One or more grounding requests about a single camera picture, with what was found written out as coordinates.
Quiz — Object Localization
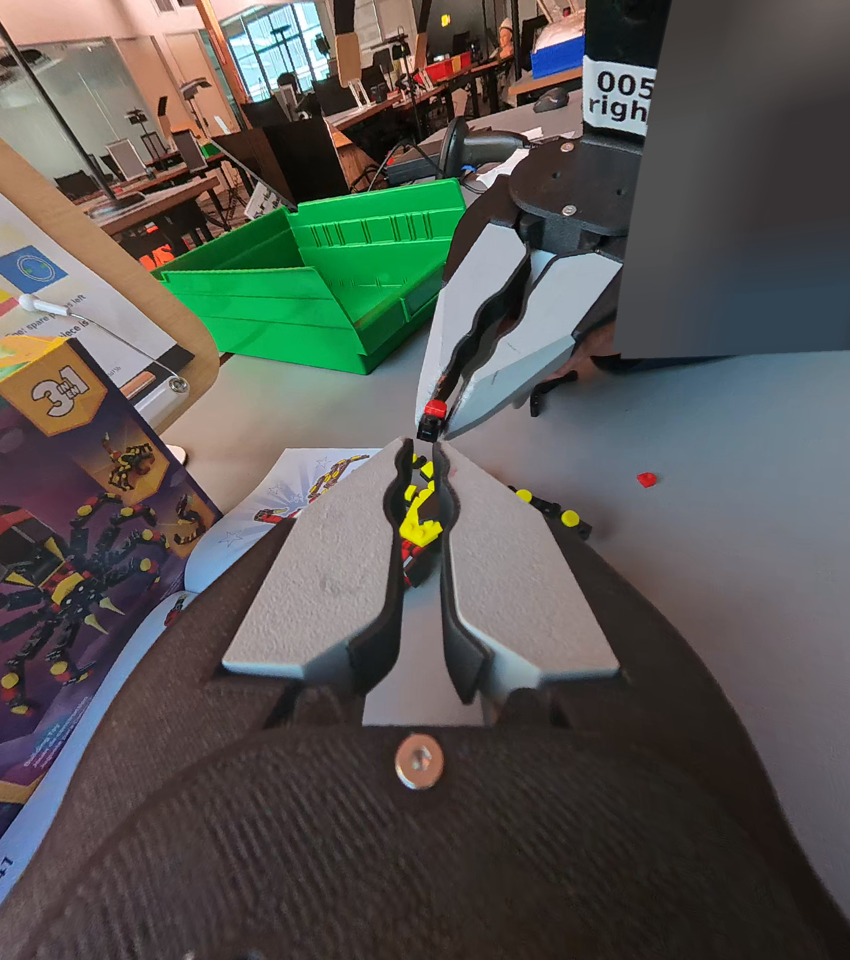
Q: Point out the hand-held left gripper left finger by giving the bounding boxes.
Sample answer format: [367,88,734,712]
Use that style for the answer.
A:
[221,437,407,725]

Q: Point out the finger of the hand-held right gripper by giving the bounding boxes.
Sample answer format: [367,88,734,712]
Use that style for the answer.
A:
[443,251,624,441]
[416,222,531,421]

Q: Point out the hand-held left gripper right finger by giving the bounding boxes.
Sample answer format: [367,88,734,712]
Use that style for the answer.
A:
[432,441,622,725]

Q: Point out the black lego leg yellow studs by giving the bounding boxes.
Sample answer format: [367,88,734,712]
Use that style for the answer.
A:
[507,486,594,541]

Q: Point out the open lego instruction booklet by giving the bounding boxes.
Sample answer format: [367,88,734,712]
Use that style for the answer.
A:
[0,447,388,920]

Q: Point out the red yellow black lego assembly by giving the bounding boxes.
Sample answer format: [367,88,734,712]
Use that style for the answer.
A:
[398,450,447,594]

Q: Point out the purple yellow lego box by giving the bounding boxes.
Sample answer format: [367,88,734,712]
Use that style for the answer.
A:
[0,335,223,912]

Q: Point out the person's right hand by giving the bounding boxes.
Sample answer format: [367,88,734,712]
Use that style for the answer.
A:
[541,318,618,395]

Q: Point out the black barcode scanner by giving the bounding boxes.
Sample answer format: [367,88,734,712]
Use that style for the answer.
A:
[440,116,527,172]

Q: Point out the blue lidded storage box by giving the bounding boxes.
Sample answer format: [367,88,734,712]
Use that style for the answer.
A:
[530,22,588,80]

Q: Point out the black flat device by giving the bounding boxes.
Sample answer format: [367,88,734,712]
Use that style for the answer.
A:
[386,146,456,186]

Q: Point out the green plastic bin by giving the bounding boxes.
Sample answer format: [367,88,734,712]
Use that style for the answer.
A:
[151,177,467,376]

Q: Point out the wooden clipboard instruction sheet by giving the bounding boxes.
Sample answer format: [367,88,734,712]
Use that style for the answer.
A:
[0,93,222,421]

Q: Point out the thin black stand pole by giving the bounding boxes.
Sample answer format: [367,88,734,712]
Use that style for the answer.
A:
[0,0,148,213]

